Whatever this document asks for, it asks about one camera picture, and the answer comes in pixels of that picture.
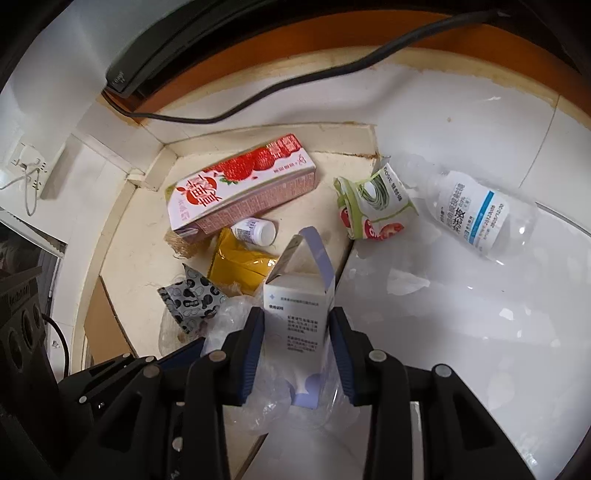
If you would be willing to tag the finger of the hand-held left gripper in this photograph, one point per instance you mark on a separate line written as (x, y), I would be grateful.
(180, 357)

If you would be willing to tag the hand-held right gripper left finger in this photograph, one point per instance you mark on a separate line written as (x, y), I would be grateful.
(244, 360)

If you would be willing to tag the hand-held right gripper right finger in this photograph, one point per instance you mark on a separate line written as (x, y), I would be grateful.
(344, 360)

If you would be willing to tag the clear plastic bag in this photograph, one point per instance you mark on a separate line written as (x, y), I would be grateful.
(231, 318)

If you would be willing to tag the white medicine box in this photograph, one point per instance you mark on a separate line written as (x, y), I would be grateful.
(295, 323)

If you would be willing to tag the strawberry milk carton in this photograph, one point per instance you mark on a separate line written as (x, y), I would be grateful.
(231, 184)

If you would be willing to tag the black white patterned wrapper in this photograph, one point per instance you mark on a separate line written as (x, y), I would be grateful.
(194, 297)

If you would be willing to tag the brown cardboard sheet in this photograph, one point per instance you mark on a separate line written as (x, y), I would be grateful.
(106, 323)

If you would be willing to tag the yellow wrapper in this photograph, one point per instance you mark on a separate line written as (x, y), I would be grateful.
(235, 267)

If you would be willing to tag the brown fibre scrap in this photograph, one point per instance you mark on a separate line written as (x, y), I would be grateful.
(182, 244)

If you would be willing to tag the window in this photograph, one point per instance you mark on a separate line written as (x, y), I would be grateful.
(27, 240)

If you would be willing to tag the small white pill bottle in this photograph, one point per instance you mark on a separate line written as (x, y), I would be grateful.
(254, 230)

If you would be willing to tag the clear plastic bottle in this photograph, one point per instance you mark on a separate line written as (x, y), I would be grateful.
(480, 212)

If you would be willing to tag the white wall socket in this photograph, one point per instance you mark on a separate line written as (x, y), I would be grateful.
(32, 157)

